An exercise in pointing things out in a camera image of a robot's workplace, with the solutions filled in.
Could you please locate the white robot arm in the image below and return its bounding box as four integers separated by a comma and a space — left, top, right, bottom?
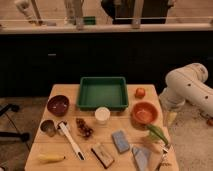
159, 63, 213, 117

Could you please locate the white plastic cup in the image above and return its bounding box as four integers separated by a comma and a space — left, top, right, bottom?
95, 107, 110, 124

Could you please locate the metal cup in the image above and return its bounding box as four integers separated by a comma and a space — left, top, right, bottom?
40, 120, 56, 137

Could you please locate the green plastic tray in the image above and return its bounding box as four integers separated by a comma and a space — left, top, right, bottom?
76, 77, 129, 111

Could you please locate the orange bowl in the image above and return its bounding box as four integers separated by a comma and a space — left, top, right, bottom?
131, 102, 158, 124

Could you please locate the dark dried fruit cluster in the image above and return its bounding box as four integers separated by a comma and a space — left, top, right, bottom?
76, 118, 94, 139

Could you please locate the dark red bowl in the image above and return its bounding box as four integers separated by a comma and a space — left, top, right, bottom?
47, 95, 69, 117

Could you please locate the blue sponge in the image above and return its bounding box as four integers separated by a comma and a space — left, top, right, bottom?
112, 130, 130, 153

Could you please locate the wooden block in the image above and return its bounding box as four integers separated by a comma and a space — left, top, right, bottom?
91, 143, 114, 169

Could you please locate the person in dark clothes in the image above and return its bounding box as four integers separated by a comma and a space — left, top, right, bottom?
101, 0, 171, 24

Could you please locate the grey blue cloth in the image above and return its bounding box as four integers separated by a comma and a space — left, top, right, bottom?
132, 146, 151, 171

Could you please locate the yellow banana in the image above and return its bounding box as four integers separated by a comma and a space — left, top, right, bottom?
37, 154, 66, 163

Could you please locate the black chair base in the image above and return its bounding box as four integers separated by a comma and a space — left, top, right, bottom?
0, 103, 30, 142

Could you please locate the white handled kitchen tool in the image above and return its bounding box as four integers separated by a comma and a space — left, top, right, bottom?
58, 122, 85, 161

